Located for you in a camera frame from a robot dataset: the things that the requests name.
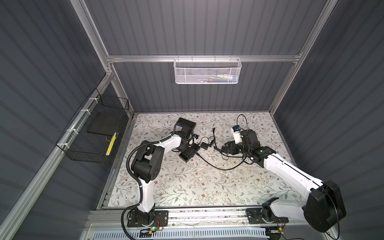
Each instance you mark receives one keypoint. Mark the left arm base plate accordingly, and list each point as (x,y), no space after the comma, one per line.
(154,218)

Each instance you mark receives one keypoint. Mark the floral patterned table mat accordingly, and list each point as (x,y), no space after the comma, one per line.
(211,179)

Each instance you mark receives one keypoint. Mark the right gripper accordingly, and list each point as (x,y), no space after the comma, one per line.
(231,147)

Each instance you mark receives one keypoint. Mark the white slotted cable duct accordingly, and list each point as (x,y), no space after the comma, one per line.
(203,234)

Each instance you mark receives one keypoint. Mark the black wire mesh basket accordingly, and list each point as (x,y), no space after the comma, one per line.
(78,145)

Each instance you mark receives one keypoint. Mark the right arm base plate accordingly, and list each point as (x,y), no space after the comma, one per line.
(263,216)

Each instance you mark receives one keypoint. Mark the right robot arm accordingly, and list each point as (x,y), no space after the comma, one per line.
(322,206)

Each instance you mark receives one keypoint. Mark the yellow marker in basket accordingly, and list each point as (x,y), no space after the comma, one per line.
(111,144)

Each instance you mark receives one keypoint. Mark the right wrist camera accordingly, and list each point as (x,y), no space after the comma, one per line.
(236,130)

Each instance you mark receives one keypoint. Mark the white wire mesh basket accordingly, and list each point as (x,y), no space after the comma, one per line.
(190,71)

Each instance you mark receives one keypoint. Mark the items in white basket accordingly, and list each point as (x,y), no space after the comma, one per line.
(220,79)

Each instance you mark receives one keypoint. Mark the black power adapter with cord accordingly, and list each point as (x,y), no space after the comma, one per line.
(206,142)

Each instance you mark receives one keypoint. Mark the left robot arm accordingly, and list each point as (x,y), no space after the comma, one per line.
(144,163)

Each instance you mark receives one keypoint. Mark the black foam pad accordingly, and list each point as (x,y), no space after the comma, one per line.
(103,124)

